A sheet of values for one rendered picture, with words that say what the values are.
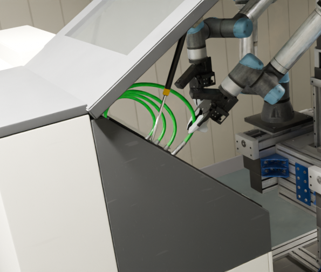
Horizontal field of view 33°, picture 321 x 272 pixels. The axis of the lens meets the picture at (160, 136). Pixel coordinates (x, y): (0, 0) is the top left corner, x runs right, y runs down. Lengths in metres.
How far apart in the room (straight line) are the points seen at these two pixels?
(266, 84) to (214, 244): 0.58
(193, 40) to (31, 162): 0.91
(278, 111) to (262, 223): 0.70
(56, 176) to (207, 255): 0.62
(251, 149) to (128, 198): 0.95
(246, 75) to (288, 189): 0.79
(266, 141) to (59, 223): 1.20
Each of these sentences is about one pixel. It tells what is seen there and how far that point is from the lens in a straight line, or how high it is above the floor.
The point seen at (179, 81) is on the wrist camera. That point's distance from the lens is 2.13.
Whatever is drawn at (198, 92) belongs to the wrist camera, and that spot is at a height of 1.36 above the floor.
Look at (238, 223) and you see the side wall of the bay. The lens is 1.89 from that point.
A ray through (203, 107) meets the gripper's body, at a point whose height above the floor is 1.29.
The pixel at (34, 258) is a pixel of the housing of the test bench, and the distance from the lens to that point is 1.60.
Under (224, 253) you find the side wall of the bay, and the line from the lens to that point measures 1.91.
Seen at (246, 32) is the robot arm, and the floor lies 1.51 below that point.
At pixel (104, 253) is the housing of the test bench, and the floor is 1.03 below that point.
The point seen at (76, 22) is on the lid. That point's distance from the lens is 2.14.
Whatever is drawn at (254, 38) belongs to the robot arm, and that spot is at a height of 1.40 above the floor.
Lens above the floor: 1.91
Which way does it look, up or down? 21 degrees down
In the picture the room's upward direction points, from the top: 8 degrees counter-clockwise
